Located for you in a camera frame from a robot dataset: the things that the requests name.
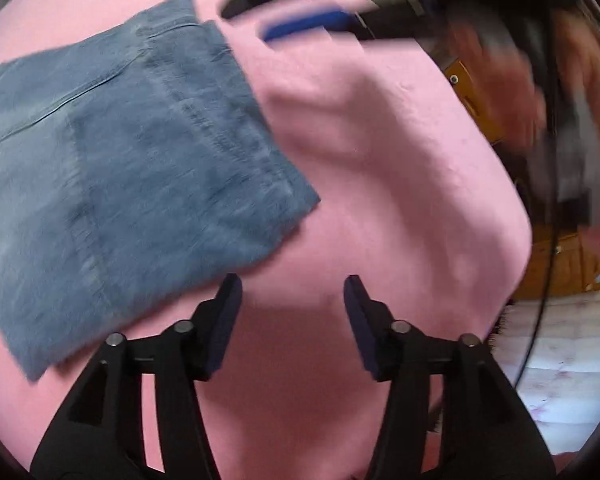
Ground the person's right forearm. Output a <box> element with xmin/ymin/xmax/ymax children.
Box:
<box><xmin>522</xmin><ymin>7</ymin><xmax>600</xmax><ymax>256</ymax></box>

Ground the blue denim jacket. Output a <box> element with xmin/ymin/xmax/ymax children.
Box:
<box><xmin>0</xmin><ymin>0</ymin><xmax>322</xmax><ymax>383</ymax></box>

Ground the pink plush bed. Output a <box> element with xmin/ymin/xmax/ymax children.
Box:
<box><xmin>0</xmin><ymin>0</ymin><xmax>533</xmax><ymax>480</ymax></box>

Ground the person's right hand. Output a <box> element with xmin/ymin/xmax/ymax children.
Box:
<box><xmin>430</xmin><ymin>15</ymin><xmax>548</xmax><ymax>148</ymax></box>

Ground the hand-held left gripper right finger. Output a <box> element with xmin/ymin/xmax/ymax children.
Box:
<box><xmin>345</xmin><ymin>275</ymin><xmax>556</xmax><ymax>480</ymax></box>

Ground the wooden drawer cabinet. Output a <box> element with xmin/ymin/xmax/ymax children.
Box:
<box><xmin>440</xmin><ymin>57</ymin><xmax>600</xmax><ymax>301</ymax></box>

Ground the black cable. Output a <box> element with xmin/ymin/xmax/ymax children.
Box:
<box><xmin>510</xmin><ymin>0</ymin><xmax>568</xmax><ymax>396</ymax></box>

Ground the white quilted mat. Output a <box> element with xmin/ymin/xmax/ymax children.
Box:
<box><xmin>430</xmin><ymin>287</ymin><xmax>600</xmax><ymax>466</ymax></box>

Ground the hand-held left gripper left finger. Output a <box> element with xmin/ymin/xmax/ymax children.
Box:
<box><xmin>30</xmin><ymin>274</ymin><xmax>243</xmax><ymax>480</ymax></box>

